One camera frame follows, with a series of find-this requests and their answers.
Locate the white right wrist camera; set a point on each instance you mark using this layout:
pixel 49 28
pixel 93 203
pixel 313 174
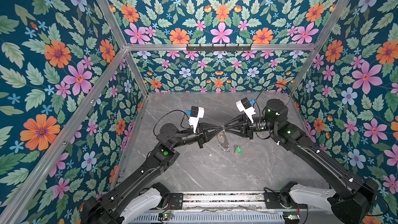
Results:
pixel 246 106

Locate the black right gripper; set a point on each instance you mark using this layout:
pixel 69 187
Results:
pixel 247 127

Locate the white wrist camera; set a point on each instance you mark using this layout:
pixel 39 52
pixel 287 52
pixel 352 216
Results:
pixel 194 115
pixel 246 106

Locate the aluminium frame bars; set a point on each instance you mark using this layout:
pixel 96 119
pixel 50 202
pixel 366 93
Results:
pixel 53 52

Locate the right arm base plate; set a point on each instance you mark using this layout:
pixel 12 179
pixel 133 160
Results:
pixel 274 200

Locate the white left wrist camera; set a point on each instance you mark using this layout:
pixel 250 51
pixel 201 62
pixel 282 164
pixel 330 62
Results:
pixel 194 115

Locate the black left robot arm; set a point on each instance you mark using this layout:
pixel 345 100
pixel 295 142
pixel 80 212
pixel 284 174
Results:
pixel 109 207

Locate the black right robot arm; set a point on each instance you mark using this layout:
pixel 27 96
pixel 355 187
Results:
pixel 349 197

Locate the black wall hook rack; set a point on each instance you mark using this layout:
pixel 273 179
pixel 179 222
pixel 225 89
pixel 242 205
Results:
pixel 218 47

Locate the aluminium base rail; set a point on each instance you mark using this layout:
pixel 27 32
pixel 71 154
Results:
pixel 254 200

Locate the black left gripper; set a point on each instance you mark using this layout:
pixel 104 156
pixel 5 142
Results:
pixel 201 136

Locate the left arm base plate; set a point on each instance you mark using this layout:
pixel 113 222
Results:
pixel 172 201

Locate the silver keyring with red grip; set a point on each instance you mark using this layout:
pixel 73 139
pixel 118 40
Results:
pixel 224 143

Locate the white vented cable duct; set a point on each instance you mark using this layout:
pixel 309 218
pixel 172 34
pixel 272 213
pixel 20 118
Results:
pixel 210 218

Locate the green key tag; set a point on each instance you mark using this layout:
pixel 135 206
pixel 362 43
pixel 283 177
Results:
pixel 237 149

